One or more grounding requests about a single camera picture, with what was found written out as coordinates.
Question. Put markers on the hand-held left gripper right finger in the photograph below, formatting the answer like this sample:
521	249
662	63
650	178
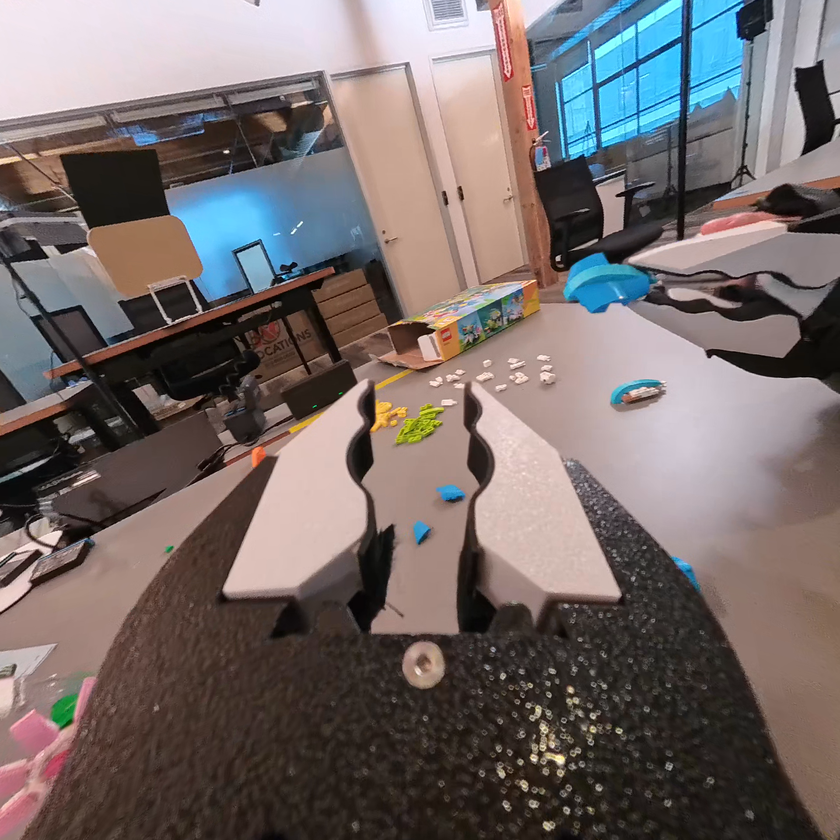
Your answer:
535	518

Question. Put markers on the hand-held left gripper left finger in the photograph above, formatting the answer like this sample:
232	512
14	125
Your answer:
295	518

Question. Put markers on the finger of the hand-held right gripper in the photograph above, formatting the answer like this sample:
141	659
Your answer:
735	325
741	253

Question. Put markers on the blue lego assembly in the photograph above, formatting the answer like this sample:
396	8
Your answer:
633	392
607	283

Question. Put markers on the blue lego wedge piece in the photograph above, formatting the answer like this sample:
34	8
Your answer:
686	569
451	493
421	532

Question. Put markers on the pile of yellow lego pieces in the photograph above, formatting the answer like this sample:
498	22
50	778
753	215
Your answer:
386	417

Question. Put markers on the group of white lego pieces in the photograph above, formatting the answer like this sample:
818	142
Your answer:
548	376

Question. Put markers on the pile of lime lego pieces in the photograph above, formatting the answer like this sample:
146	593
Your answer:
420	426

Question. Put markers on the colourful cardboard lego box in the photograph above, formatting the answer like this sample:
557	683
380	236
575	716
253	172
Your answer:
472	321

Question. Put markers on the round green lego piece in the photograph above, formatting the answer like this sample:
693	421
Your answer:
64	709

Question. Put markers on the pile of pink lego pieces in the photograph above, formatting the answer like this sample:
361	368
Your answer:
33	732

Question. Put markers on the person's right hand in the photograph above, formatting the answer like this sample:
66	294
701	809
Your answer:
741	224

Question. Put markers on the long pale table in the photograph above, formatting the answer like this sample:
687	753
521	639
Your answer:
787	174

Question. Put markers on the black tripod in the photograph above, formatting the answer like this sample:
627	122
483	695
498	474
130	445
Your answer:
743	151

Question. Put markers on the black box with green light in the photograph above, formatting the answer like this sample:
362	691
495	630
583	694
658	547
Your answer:
319	396

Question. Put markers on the black vertical pole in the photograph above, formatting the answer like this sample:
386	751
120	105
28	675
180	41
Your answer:
684	118

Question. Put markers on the black laptop bag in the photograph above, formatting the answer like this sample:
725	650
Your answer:
138	472

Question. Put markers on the black high-back chair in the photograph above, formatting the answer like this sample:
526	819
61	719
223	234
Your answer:
814	105

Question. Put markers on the cardboard box with red print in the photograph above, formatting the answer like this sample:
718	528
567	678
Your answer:
282	348

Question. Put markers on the black office chair with armrests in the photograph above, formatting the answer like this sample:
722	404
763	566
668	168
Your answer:
571	203

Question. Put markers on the black office chair under desk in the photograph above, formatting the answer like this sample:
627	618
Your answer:
197	367

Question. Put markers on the stack of plain cardboard boxes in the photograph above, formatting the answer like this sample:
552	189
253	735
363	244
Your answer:
348	305

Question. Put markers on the wooden desk with black legs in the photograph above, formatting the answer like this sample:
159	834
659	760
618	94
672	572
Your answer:
197	321

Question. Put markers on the fire extinguisher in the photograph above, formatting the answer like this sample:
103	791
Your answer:
541	156

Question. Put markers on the black power bank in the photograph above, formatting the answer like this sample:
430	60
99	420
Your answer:
60	562

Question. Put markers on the small upright screen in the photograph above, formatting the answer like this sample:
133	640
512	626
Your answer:
254	266

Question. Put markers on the short red sign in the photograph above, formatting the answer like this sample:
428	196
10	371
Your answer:
529	106

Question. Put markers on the white door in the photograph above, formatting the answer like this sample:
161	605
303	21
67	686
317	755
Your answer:
387	177
476	157

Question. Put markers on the black flat device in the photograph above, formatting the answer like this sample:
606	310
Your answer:
16	568

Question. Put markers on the beige rounded board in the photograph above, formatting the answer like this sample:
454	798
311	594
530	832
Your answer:
144	256

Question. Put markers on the white paper sheet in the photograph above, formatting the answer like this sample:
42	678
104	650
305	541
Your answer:
23	659

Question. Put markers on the long red sign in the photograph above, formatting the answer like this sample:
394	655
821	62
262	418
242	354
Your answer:
501	39

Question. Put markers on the black panel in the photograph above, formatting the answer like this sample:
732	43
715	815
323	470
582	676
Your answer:
115	187

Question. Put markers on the white air vent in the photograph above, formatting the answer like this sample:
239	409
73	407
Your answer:
446	13

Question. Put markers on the wooden post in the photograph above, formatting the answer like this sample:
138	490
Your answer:
522	170

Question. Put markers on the black wall speaker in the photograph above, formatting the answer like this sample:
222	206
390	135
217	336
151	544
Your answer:
754	18

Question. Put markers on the white rectangular frame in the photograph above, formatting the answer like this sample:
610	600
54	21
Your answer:
152	308

